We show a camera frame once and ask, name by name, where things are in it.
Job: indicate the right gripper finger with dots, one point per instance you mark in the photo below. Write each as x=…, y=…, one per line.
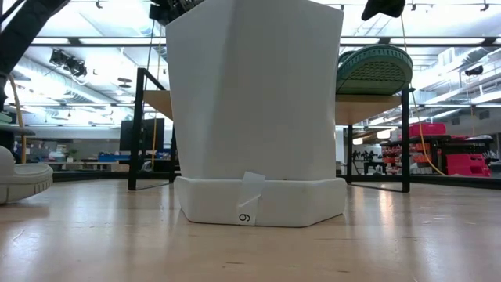
x=381, y=8

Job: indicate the grey foam slide sandal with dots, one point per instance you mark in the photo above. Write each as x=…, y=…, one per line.
x=27, y=180

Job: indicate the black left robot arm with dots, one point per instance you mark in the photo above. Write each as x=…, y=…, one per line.
x=23, y=27

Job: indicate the black ceiling track beam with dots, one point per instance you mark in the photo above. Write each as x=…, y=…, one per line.
x=117, y=40

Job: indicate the black ceiling mounted device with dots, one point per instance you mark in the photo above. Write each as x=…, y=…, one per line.
x=68, y=62

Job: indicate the small black ceiling device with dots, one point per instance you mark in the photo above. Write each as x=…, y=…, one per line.
x=474, y=70

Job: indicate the black background monitor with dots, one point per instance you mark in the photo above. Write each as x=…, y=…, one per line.
x=154, y=135

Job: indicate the white hexagonal plant pot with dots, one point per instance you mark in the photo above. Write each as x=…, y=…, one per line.
x=254, y=98

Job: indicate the red storage bin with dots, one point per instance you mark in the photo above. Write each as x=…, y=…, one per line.
x=428, y=130

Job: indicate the dark storage rack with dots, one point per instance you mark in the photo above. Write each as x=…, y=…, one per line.
x=391, y=152

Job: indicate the blue storage bins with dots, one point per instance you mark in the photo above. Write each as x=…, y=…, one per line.
x=113, y=157

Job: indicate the red storage boxes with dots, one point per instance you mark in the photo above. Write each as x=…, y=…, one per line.
x=467, y=164

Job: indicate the black desk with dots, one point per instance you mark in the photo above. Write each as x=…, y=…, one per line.
x=17, y=130

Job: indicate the clear tape label numbered six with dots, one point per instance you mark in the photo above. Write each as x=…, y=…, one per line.
x=250, y=196

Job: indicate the wooden shelf with black frame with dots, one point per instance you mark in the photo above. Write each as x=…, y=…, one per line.
x=156, y=102

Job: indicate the black table frame rails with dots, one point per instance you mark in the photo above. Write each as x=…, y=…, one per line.
x=450, y=181

